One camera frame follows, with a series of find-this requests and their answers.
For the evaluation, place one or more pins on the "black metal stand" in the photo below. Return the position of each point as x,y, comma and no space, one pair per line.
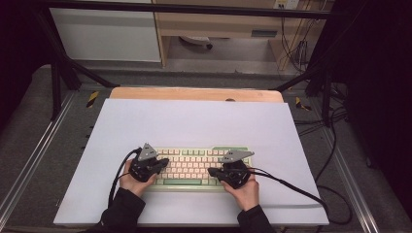
319,81
64,71

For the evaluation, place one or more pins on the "left yellow clamp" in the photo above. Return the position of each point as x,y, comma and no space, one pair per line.
92,99

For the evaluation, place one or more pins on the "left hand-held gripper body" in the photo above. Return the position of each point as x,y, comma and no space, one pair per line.
144,168

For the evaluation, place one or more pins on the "yellow clamp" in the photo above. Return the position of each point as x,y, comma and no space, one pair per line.
302,104
92,99

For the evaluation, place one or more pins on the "office chair base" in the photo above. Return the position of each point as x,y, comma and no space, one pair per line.
196,40

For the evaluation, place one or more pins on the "white cabinet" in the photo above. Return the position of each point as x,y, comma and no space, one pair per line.
103,32

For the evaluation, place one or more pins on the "person's left hand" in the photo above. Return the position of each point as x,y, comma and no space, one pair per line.
134,187

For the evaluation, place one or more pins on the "light wooden desk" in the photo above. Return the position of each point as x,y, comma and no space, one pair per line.
220,24

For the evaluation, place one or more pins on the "white power strip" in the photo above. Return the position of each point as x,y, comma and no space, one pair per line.
286,4

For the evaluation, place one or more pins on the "white board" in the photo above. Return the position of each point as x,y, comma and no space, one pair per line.
194,126

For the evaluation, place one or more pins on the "right yellow clamp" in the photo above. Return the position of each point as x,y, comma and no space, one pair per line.
302,104

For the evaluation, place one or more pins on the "wooden table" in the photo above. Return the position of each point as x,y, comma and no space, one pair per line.
194,94

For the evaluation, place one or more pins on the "aluminium rail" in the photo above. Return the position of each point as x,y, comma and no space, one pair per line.
35,155
353,181

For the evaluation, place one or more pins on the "person's right hand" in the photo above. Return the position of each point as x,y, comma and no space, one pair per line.
246,195

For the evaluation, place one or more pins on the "green and pink keyboard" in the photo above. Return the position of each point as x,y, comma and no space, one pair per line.
191,168

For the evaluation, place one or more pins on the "black metal crossbar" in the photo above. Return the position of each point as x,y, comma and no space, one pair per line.
194,9

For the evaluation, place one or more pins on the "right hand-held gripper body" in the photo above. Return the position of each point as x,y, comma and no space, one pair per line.
234,171

